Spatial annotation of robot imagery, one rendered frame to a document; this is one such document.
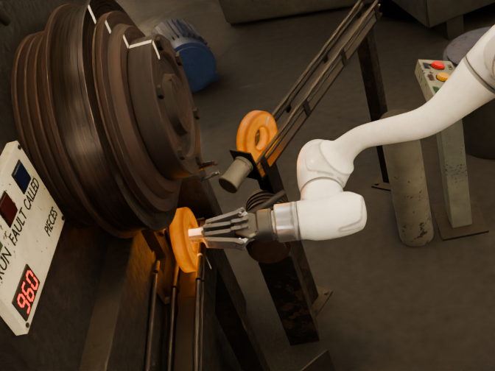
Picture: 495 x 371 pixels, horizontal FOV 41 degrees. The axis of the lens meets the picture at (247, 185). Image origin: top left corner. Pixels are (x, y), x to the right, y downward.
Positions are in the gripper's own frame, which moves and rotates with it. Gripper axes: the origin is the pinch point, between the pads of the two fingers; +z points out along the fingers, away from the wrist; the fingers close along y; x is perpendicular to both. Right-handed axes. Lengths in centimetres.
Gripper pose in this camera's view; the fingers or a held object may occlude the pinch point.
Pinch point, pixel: (189, 235)
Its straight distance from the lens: 155.7
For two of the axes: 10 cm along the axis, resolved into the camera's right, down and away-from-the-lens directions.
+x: -1.9, -7.7, -6.1
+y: 0.0, -6.3, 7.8
